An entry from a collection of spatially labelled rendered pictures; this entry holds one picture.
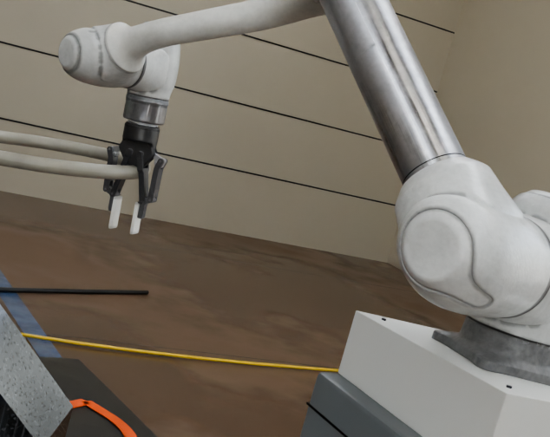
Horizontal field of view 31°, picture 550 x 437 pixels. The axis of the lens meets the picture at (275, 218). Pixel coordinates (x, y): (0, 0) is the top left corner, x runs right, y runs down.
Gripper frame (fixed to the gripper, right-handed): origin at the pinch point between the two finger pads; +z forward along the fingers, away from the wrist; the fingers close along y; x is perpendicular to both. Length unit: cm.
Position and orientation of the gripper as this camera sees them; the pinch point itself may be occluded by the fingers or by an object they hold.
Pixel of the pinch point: (126, 216)
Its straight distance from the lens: 218.6
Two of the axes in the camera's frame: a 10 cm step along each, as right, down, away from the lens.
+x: -3.0, 0.8, -9.5
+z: -2.0, 9.7, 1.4
